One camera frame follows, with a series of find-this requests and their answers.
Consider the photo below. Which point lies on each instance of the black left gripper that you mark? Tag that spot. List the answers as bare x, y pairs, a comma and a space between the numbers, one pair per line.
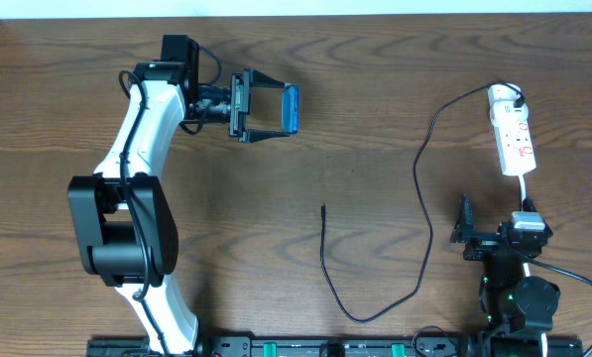
239, 104

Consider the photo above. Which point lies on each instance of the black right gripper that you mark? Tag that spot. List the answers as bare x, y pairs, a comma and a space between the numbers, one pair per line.
487, 238

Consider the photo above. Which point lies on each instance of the blue Galaxy smartphone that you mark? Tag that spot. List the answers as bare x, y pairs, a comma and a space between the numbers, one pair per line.
290, 102

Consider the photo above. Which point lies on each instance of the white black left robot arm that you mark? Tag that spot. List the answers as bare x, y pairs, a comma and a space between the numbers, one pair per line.
125, 230

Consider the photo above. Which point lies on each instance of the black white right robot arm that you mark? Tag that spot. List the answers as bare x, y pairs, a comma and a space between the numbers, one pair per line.
520, 307

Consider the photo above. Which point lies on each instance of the white power strip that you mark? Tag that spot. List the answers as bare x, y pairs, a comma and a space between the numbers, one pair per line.
515, 147

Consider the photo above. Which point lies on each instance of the white USB wall charger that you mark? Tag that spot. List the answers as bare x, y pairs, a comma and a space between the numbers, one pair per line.
506, 102

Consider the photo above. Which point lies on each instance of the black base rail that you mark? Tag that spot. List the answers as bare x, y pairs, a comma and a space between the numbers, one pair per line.
240, 346

